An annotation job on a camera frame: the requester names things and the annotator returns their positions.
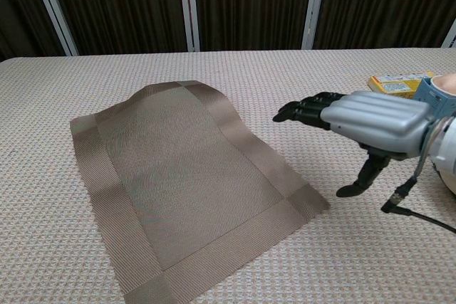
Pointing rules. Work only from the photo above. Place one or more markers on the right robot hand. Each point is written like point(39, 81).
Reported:
point(377, 119)

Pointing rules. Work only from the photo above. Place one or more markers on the brown woven placemat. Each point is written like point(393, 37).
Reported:
point(185, 176)

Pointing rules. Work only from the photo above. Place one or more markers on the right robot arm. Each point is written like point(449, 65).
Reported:
point(445, 140)

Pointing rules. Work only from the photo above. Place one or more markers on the yellow flat box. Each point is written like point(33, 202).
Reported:
point(392, 87)

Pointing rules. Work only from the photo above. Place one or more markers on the blue square cup pink inside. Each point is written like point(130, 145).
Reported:
point(432, 95)

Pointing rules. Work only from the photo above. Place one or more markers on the beige woven tablecloth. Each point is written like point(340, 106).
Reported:
point(356, 265)

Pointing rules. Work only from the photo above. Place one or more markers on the dark pleated curtain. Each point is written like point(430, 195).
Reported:
point(124, 5)

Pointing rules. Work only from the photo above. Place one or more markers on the white metal frame post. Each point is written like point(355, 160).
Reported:
point(450, 37)
point(310, 26)
point(192, 33)
point(57, 19)

